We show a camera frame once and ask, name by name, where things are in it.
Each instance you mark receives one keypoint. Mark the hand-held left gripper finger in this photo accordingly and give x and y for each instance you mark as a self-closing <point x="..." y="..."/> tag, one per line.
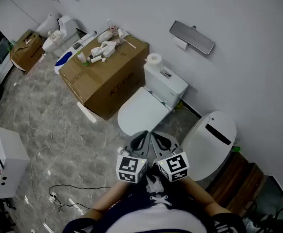
<point x="146" y="150"/>
<point x="133" y="145"/>

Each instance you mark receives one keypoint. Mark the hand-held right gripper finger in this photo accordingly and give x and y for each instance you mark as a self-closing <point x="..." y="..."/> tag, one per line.
<point x="171" y="142"/>
<point x="156" y="152"/>

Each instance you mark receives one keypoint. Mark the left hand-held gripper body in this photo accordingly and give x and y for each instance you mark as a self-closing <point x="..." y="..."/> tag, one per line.
<point x="129" y="166"/>

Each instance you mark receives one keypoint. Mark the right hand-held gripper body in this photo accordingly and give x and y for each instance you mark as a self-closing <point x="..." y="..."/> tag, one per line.
<point x="175" y="166"/>

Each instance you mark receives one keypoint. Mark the person's right forearm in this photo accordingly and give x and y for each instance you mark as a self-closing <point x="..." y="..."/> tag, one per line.
<point x="204" y="195"/>

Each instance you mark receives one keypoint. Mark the person's left forearm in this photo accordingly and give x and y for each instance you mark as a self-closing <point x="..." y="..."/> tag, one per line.
<point x="107" y="200"/>

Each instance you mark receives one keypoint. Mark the white ceramic toilet with tank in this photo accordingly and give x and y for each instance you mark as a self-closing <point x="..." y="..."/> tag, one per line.
<point x="163" y="84"/>

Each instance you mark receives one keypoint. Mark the white toilet paper roll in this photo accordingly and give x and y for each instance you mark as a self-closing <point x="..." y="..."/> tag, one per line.
<point x="154" y="61"/>

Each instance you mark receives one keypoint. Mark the white toilet with square tank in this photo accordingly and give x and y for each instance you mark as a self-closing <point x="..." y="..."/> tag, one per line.
<point x="67" y="25"/>

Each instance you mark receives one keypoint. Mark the black printed trousers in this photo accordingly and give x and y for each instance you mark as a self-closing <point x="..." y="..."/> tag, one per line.
<point x="141" y="193"/>

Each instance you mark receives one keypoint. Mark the white foam strip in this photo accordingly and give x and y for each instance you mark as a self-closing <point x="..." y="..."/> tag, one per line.
<point x="86" y="112"/>

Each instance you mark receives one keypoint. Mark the white and navy shirt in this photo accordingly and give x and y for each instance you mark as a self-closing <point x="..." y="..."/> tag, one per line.
<point x="155" y="221"/>

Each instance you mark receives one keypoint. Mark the brown wooden pallet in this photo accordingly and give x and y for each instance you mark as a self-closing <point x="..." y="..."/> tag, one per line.
<point x="238" y="181"/>

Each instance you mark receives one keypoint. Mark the large brown cardboard box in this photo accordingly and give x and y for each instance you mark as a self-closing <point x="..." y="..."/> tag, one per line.
<point x="102" y="81"/>

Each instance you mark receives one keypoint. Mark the white power strip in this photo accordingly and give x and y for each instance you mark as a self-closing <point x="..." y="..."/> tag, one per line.
<point x="52" y="198"/>

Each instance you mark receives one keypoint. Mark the crumpled white paper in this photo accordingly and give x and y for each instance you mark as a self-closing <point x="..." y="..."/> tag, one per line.
<point x="104" y="59"/>

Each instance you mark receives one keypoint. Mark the white tube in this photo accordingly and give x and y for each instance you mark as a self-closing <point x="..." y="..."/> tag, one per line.
<point x="96" y="59"/>

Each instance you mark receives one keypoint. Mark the white small carton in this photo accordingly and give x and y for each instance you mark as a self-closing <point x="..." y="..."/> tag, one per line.
<point x="109" y="52"/>

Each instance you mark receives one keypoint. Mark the white paper roll in holder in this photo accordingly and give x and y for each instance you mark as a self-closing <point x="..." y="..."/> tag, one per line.
<point x="180" y="43"/>

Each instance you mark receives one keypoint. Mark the white flat stick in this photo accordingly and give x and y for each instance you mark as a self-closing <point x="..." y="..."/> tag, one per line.
<point x="130" y="44"/>

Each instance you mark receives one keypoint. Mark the clear bottle with green label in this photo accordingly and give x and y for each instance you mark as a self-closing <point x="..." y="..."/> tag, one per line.
<point x="82" y="57"/>

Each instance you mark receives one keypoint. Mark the white and blue flat board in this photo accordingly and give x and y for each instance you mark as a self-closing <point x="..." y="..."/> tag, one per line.
<point x="63" y="58"/>

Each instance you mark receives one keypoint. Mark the white stuffed bag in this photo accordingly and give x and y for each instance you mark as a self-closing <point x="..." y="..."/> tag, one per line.
<point x="105" y="36"/>

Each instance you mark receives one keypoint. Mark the white cup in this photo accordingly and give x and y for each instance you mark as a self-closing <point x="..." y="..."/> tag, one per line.
<point x="121" y="33"/>

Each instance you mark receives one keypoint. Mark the clear bottle with red label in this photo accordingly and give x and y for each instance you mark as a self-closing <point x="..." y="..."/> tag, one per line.
<point x="110" y="25"/>

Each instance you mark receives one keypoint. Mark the white metal cabinet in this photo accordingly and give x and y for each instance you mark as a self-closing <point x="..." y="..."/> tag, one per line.
<point x="6" y="159"/>

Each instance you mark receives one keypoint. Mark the small brown cardboard box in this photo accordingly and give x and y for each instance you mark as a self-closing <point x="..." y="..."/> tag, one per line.
<point x="26" y="52"/>

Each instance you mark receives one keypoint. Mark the grey wall paper holder shelf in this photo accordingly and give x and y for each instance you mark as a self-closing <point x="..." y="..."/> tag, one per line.
<point x="192" y="36"/>

